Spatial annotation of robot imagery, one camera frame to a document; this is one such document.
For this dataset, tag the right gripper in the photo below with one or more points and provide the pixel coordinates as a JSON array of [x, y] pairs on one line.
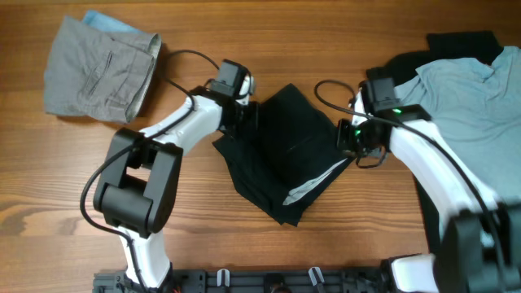
[[344, 126]]

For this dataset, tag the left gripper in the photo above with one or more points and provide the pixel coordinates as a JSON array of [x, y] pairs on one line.
[[252, 122]]

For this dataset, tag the black shorts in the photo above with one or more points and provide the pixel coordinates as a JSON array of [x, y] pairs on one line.
[[288, 161]]

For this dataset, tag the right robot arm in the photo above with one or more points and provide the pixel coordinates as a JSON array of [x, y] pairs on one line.
[[479, 234]]

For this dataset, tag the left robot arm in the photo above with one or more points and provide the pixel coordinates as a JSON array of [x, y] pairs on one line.
[[137, 183]]

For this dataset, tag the light teal t-shirt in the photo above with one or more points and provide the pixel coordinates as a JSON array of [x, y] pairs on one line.
[[476, 108]]

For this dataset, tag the black garment under pile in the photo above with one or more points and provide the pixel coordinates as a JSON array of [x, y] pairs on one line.
[[481, 45]]

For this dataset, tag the folded grey shorts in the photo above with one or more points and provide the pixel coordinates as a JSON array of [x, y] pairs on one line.
[[99, 73]]

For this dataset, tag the light blue folded garment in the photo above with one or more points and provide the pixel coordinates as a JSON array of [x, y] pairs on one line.
[[106, 23]]

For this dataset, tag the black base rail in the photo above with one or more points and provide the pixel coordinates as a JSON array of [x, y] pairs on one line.
[[315, 279]]

